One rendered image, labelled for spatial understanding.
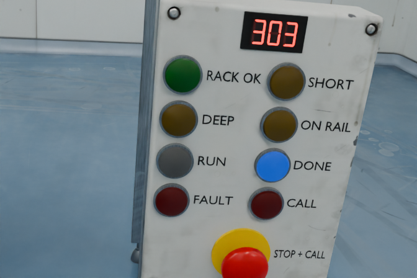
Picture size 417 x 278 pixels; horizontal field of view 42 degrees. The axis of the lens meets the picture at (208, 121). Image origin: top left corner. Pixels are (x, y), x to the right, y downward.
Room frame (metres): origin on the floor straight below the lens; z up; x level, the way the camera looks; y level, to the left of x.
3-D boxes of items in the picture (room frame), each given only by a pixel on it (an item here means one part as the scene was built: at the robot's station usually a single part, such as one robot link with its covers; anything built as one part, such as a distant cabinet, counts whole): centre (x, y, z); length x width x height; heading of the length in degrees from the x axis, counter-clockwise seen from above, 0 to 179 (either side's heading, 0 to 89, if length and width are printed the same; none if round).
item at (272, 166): (0.40, -0.06, 0.97); 0.03 x 0.01 x 0.03; 98
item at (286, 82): (0.40, -0.06, 1.04); 0.03 x 0.01 x 0.03; 98
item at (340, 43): (0.43, -0.04, 0.97); 0.17 x 0.06 x 0.26; 98
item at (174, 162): (0.39, 0.02, 0.97); 0.03 x 0.01 x 0.03; 98
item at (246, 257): (0.39, -0.04, 0.88); 0.04 x 0.04 x 0.04; 8
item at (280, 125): (0.40, -0.06, 1.01); 0.03 x 0.01 x 0.03; 98
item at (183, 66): (0.39, 0.02, 1.04); 0.03 x 0.01 x 0.03; 98
